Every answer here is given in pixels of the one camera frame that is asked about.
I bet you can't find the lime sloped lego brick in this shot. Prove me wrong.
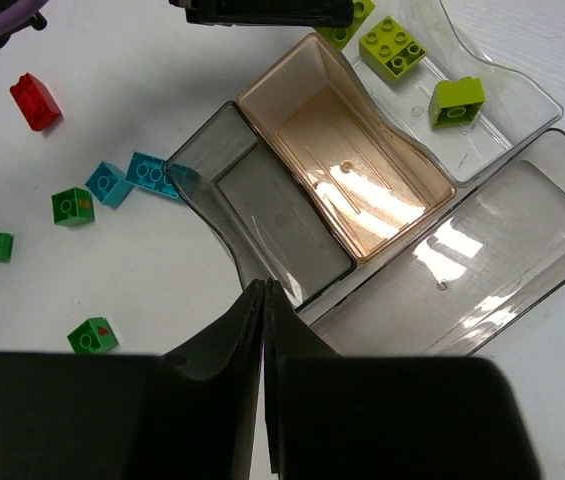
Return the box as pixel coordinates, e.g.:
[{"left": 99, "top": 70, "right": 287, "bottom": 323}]
[{"left": 359, "top": 16, "right": 427, "bottom": 83}]

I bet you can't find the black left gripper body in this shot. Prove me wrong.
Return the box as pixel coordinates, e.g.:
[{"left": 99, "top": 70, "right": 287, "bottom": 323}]
[{"left": 169, "top": 0, "right": 354, "bottom": 27}]

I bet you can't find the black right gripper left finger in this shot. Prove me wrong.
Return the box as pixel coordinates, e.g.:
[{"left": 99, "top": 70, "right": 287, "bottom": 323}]
[{"left": 0, "top": 280, "right": 266, "bottom": 479}]

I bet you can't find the clear wavy container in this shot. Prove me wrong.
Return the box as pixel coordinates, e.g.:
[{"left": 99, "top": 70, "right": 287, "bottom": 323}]
[{"left": 343, "top": 1, "right": 563, "bottom": 185}]

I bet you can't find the grey wavy container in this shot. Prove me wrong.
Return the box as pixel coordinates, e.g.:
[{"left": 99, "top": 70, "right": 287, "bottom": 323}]
[{"left": 164, "top": 101, "right": 356, "bottom": 307}]

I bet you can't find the blue small lego brick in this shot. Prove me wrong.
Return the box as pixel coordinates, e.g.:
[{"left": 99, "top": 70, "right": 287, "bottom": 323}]
[{"left": 85, "top": 161, "right": 134, "bottom": 209}]

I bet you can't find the orange wavy container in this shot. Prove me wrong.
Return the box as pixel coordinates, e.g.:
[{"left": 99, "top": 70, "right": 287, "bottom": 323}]
[{"left": 237, "top": 34, "right": 456, "bottom": 263}]

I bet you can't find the blue long lego brick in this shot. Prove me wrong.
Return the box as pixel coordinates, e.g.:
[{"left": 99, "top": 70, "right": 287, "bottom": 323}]
[{"left": 125, "top": 152, "right": 182, "bottom": 200}]

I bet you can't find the green small lego brick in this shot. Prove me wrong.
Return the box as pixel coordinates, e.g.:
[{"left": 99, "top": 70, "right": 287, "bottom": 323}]
[
  {"left": 51, "top": 187, "right": 95, "bottom": 227},
  {"left": 67, "top": 317, "right": 119, "bottom": 354}
]

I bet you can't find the red long lego brick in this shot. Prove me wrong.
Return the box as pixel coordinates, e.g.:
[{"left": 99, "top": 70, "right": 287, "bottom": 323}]
[{"left": 9, "top": 73, "right": 62, "bottom": 132}]

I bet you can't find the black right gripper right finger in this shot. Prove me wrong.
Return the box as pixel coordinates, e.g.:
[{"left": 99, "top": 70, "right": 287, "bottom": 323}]
[{"left": 263, "top": 280, "right": 541, "bottom": 479}]

